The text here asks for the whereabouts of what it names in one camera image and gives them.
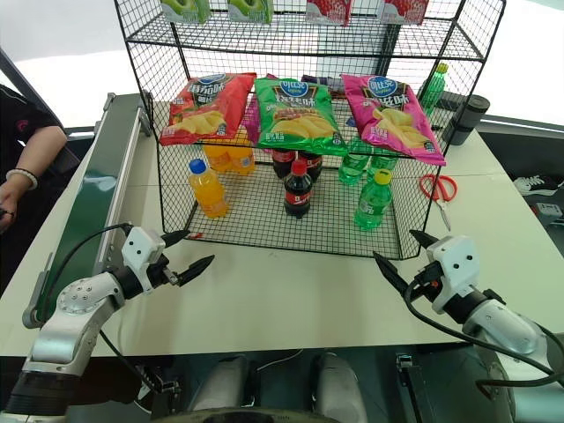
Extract orange soda bottle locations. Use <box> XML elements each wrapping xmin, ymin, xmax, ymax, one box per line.
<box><xmin>228</xmin><ymin>145</ymin><xmax>257</xmax><ymax>176</ymax></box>
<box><xmin>188</xmin><ymin>158</ymin><xmax>231</xmax><ymax>220</ymax></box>
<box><xmin>202</xmin><ymin>144</ymin><xmax>233</xmax><ymax>174</ymax></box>

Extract purple snack bag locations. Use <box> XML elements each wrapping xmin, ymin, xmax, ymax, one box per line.
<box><xmin>241</xmin><ymin>94</ymin><xmax>263</xmax><ymax>145</ymax></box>

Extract pink potato chips bag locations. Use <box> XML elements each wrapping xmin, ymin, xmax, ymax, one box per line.
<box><xmin>341</xmin><ymin>73</ymin><xmax>448</xmax><ymax>167</ymax></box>

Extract green soda bottle yellow cap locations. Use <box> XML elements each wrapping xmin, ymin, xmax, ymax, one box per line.
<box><xmin>338</xmin><ymin>138</ymin><xmax>369</xmax><ymax>187</ymax></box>
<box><xmin>367</xmin><ymin>152</ymin><xmax>400</xmax><ymax>182</ymax></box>
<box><xmin>353</xmin><ymin>168</ymin><xmax>395</xmax><ymax>233</ymax></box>

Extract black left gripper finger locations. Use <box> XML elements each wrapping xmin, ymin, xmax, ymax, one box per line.
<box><xmin>177</xmin><ymin>254</ymin><xmax>216</xmax><ymax>288</ymax></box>
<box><xmin>160</xmin><ymin>229</ymin><xmax>192</xmax><ymax>249</ymax></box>

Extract person's arm with bracelet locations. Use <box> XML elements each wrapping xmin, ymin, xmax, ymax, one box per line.
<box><xmin>0</xmin><ymin>83</ymin><xmax>83</xmax><ymax>296</ymax></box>

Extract white bead bracelet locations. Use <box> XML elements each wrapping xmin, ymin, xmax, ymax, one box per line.
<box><xmin>5</xmin><ymin>167</ymin><xmax>41</xmax><ymax>191</ymax></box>

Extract black cylinder flask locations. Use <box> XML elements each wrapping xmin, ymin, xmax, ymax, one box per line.
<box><xmin>449</xmin><ymin>93</ymin><xmax>492</xmax><ymax>147</ymax></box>

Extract red handled scissors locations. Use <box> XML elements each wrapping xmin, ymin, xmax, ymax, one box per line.
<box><xmin>418</xmin><ymin>173</ymin><xmax>460</xmax><ymax>232</ymax></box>

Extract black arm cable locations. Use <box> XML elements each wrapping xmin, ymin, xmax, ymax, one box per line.
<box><xmin>43</xmin><ymin>222</ymin><xmax>135</xmax><ymax>318</ymax></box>
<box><xmin>403</xmin><ymin>277</ymin><xmax>559</xmax><ymax>397</ymax></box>

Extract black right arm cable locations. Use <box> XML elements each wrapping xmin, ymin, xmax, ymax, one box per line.
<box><xmin>403</xmin><ymin>277</ymin><xmax>559</xmax><ymax>397</ymax></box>

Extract grey rounded robot leg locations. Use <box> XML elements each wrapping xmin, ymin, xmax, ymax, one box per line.
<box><xmin>314</xmin><ymin>351</ymin><xmax>369</xmax><ymax>423</ymax></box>
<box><xmin>192</xmin><ymin>354</ymin><xmax>254</xmax><ymax>418</ymax></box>

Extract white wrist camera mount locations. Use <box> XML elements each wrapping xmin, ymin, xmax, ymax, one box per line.
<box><xmin>424</xmin><ymin>234</ymin><xmax>482</xmax><ymax>315</ymax></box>
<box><xmin>121</xmin><ymin>226</ymin><xmax>169</xmax><ymax>293</ymax></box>

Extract dark purple snack package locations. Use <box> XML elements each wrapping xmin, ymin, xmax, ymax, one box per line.
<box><xmin>301</xmin><ymin>73</ymin><xmax>346</xmax><ymax>96</ymax></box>

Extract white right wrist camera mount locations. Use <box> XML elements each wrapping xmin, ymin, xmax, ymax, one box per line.
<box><xmin>424</xmin><ymin>234</ymin><xmax>482</xmax><ymax>315</ymax></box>

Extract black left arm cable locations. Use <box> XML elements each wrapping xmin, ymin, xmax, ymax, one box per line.
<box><xmin>43</xmin><ymin>222</ymin><xmax>135</xmax><ymax>318</ymax></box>

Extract red potato chips bag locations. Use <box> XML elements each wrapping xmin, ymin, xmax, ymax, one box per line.
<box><xmin>159</xmin><ymin>71</ymin><xmax>257</xmax><ymax>147</ymax></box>

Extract black wire rack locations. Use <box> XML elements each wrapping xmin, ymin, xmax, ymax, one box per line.
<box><xmin>113</xmin><ymin>0</ymin><xmax>508</xmax><ymax>261</ymax></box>

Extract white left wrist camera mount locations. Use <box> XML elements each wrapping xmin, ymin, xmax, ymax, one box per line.
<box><xmin>121</xmin><ymin>226</ymin><xmax>169</xmax><ymax>293</ymax></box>

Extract green potato chips bag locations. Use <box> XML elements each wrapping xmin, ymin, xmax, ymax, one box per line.
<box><xmin>254</xmin><ymin>77</ymin><xmax>349</xmax><ymax>157</ymax></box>

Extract green drink carton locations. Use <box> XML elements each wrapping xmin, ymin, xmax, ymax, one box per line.
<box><xmin>160</xmin><ymin>0</ymin><xmax>214</xmax><ymax>25</ymax></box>
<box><xmin>227</xmin><ymin>0</ymin><xmax>276</xmax><ymax>26</ymax></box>

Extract green conveyor belt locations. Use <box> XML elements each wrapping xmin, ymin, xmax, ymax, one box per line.
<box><xmin>21</xmin><ymin>92</ymin><xmax>154</xmax><ymax>330</ymax></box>

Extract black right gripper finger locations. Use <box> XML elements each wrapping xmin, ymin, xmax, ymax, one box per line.
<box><xmin>409</xmin><ymin>229</ymin><xmax>441</xmax><ymax>252</ymax></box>
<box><xmin>373</xmin><ymin>251</ymin><xmax>416</xmax><ymax>301</ymax></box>

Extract person's hand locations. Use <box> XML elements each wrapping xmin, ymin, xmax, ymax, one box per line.
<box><xmin>0</xmin><ymin>181</ymin><xmax>22</xmax><ymax>235</ymax></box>

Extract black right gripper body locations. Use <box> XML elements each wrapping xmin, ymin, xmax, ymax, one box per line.
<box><xmin>413</xmin><ymin>260</ymin><xmax>444</xmax><ymax>293</ymax></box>

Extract black white sneaker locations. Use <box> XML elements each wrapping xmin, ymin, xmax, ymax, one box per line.
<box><xmin>512</xmin><ymin>173</ymin><xmax>564</xmax><ymax>197</ymax></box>

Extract red drink carton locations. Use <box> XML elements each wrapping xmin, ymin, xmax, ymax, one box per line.
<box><xmin>381</xmin><ymin>0</ymin><xmax>430</xmax><ymax>26</ymax></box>
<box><xmin>305</xmin><ymin>0</ymin><xmax>354</xmax><ymax>27</ymax></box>

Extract cola bottle red cap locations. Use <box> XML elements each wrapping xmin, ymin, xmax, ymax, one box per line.
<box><xmin>282</xmin><ymin>159</ymin><xmax>315</xmax><ymax>219</ymax></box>
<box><xmin>271</xmin><ymin>148</ymin><xmax>301</xmax><ymax>180</ymax></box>
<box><xmin>299</xmin><ymin>150</ymin><xmax>325</xmax><ymax>183</ymax></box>

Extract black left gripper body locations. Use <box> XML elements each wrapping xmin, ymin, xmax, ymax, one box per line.
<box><xmin>150</xmin><ymin>257</ymin><xmax>182</xmax><ymax>290</ymax></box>

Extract ribbed green plastic bottle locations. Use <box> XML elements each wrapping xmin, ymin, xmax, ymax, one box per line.
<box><xmin>419</xmin><ymin>63</ymin><xmax>451</xmax><ymax>119</ymax></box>

